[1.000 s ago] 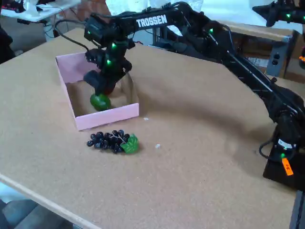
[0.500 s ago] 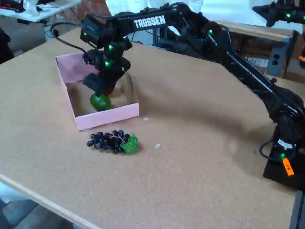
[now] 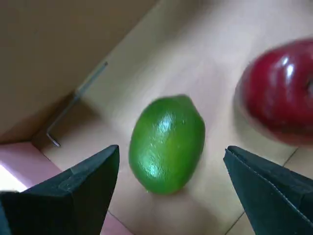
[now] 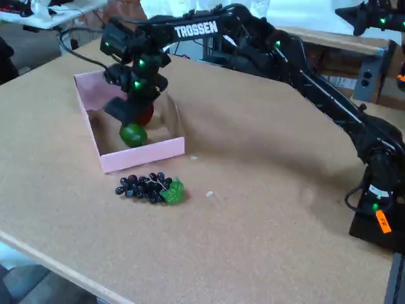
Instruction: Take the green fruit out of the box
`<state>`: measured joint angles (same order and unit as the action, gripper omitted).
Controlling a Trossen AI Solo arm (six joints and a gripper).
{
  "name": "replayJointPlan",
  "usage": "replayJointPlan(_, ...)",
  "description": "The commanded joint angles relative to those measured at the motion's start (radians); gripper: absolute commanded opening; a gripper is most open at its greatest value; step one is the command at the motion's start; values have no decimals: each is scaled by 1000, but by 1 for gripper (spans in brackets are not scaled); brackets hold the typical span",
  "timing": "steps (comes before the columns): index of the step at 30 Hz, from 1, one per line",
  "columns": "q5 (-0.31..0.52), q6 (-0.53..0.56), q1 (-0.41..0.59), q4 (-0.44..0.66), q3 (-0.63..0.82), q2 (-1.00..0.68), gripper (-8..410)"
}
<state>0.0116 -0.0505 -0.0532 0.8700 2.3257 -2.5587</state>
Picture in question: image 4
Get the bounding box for green toy lime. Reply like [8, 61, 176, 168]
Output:
[119, 123, 149, 148]

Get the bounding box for pink cardboard box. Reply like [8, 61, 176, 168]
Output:
[73, 70, 186, 174]

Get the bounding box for red toy pomegranate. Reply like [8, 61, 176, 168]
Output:
[136, 103, 155, 127]

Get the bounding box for black toy grapes with leaf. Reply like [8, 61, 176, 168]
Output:
[115, 172, 185, 206]

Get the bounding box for white desk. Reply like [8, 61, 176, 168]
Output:
[0, 0, 108, 30]

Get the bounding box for black office chair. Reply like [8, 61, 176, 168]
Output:
[0, 36, 19, 86]

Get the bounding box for small white figure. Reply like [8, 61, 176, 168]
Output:
[31, 0, 53, 22]

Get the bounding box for wooden workbench top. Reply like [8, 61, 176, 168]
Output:
[284, 27, 393, 58]

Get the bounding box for grey metal leg with outlets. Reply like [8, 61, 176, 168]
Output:
[353, 41, 398, 104]

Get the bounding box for small black camera box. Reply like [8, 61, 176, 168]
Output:
[103, 64, 132, 88]

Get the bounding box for black camera cable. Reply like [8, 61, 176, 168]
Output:
[58, 27, 109, 70]

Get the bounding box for grey metal frame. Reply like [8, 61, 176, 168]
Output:
[202, 34, 222, 61]

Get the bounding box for black base cable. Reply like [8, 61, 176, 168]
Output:
[344, 185, 370, 212]

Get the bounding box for dark metal post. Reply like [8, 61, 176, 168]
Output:
[383, 251, 405, 304]

